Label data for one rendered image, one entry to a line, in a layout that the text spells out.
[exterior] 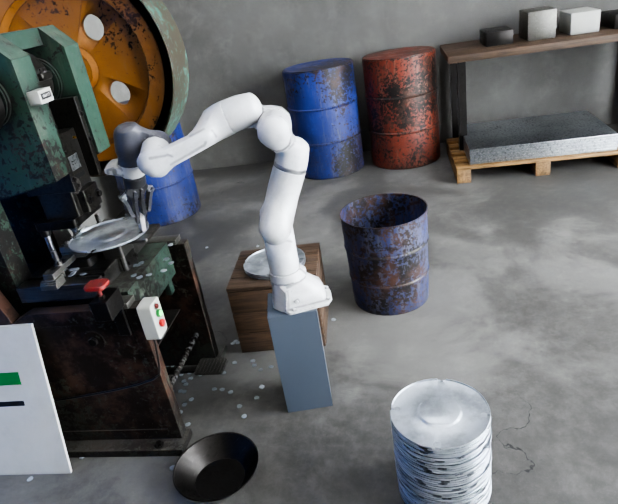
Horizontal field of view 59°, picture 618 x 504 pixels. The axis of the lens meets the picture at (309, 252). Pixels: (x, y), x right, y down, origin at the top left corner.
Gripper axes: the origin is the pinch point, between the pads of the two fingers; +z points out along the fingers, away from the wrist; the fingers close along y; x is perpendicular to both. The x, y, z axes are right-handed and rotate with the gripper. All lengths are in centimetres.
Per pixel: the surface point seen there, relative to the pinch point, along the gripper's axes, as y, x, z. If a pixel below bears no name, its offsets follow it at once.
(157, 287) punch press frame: -0.7, -6.6, 27.5
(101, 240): -13.8, 5.0, 5.2
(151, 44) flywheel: 29, 35, -47
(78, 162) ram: -10.2, 21.8, -17.5
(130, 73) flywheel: 23, 43, -35
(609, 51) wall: 425, 19, 28
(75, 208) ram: -18.0, 11.5, -6.9
